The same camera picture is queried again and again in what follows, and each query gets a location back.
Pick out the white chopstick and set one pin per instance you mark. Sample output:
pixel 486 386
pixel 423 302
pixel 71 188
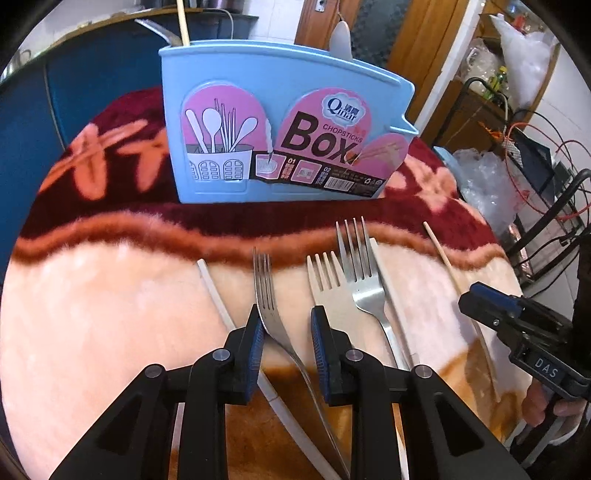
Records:
pixel 376 251
pixel 217 295

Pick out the person's right hand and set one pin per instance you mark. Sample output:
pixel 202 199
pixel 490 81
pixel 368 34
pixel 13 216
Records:
pixel 538 404

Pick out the light blue chopsticks box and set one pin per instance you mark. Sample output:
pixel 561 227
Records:
pixel 277 69

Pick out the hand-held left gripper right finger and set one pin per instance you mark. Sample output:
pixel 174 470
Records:
pixel 319 355

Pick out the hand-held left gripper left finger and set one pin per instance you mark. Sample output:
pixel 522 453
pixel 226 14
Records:
pixel 256 360

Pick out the blue base cabinets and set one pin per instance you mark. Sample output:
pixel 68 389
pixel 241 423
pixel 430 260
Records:
pixel 92 78

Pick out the beige fork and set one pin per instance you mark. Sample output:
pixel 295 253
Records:
pixel 330 295

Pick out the wooden chopstick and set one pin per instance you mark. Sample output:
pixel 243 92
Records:
pixel 183 23
pixel 444 258

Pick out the printed plush blanket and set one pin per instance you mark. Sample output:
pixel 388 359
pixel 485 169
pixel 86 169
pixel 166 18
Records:
pixel 115 300

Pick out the clear plastic bags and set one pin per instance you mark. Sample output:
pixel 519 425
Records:
pixel 480 180

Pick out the steel spoon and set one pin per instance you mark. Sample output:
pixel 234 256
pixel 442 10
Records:
pixel 159 30

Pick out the white plastic bag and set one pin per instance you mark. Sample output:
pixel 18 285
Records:
pixel 526 55

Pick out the wooden door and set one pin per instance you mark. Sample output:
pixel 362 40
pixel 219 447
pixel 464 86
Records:
pixel 434 55

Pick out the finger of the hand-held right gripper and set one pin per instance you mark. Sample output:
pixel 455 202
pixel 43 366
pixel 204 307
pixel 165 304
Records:
pixel 496 295
pixel 480 311

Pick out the small steel fork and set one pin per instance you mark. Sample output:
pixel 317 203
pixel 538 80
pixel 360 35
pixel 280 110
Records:
pixel 268 300

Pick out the large steel fork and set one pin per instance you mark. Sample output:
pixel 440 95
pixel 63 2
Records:
pixel 364 286

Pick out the black power adapter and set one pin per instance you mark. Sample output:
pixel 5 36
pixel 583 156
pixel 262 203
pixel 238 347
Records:
pixel 531 157

